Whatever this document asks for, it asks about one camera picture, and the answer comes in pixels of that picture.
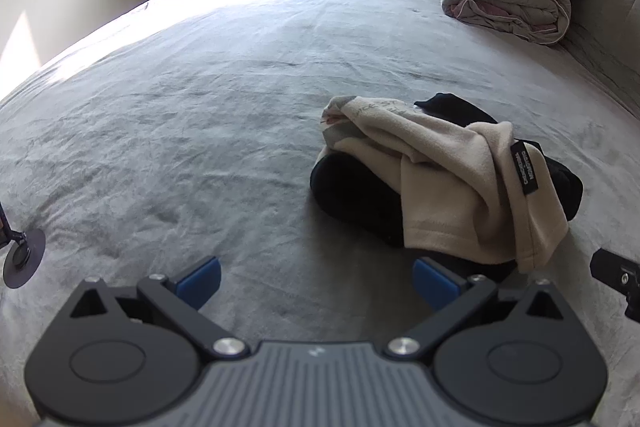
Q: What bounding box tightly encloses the round black mount disc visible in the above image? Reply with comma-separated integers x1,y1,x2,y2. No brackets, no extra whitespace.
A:
2,229,46,291

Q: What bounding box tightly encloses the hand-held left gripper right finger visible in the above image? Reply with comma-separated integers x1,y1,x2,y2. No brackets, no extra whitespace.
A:
383,256,576,361

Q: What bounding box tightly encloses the grey bed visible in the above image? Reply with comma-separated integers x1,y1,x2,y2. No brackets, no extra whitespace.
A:
0,0,640,427

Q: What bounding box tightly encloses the cream black-sleeved printed sweatshirt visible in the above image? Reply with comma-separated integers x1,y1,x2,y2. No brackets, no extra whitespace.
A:
310,93,585,286

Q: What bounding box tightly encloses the grey quilted headboard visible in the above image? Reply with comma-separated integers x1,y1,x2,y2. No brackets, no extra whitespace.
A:
542,0,640,120

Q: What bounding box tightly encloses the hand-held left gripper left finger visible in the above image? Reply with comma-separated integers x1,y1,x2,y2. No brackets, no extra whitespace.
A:
69,256,251,361

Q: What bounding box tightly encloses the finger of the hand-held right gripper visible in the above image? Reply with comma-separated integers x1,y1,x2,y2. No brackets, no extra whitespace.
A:
590,249,640,297

